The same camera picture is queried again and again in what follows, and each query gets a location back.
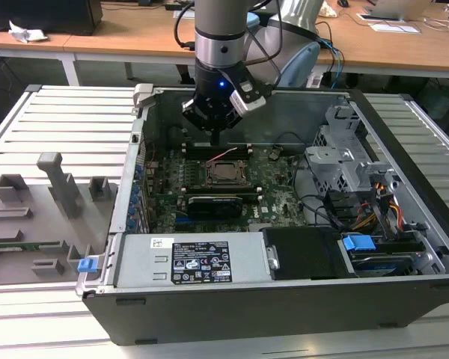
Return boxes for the yellow red power wires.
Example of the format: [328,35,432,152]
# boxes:
[353,181,403,235]

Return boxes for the black computer tower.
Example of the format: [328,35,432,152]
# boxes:
[0,0,104,37]

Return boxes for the hard disk drive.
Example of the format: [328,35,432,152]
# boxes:
[349,254,418,278]

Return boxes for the grey black PC case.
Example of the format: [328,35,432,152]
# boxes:
[76,84,449,347]

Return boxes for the grey plastic case latch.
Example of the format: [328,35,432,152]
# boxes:
[132,83,155,121]

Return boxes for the blue disk carrier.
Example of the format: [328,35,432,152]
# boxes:
[341,233,376,260]

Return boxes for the silver laptop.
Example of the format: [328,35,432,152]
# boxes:
[361,0,437,22]

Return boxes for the black plastic shroud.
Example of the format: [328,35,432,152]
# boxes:
[262,227,358,282]

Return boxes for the crumpled white paper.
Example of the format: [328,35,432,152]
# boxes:
[7,19,50,43]

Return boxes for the grey power supply unit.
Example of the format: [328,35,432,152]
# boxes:
[106,230,272,289]

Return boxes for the CPU socket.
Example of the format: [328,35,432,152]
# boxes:
[204,159,250,190]

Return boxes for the pale crumpled object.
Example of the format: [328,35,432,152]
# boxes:
[320,0,340,19]

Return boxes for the metal drive cage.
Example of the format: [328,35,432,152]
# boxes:
[303,104,407,197]

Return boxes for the green RAM stick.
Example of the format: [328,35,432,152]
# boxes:
[0,241,63,251]

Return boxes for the thin wire locking lever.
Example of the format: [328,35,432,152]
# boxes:
[204,147,240,162]

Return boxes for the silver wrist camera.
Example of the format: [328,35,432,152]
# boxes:
[228,76,274,117]

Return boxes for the black graphics card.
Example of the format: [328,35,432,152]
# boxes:
[186,194,244,221]

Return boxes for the silver green CPU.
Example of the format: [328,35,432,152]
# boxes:
[215,166,239,181]

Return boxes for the blue case latch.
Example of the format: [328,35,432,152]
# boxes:
[76,257,98,274]

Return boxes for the grey parts rack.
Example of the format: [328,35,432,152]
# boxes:
[0,151,120,287]

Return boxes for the black RAM slot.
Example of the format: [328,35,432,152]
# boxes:
[182,143,254,150]
[186,193,263,199]
[182,147,254,153]
[186,190,263,196]
[186,186,262,192]
[183,150,254,157]
[183,153,254,161]

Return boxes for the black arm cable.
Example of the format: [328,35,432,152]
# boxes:
[173,0,196,52]

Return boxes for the green motherboard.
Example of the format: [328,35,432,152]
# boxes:
[144,144,311,235]

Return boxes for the wooden desk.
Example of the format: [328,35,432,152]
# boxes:
[0,0,449,89]

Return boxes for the metal socket cover frame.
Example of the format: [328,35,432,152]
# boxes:
[205,160,248,188]

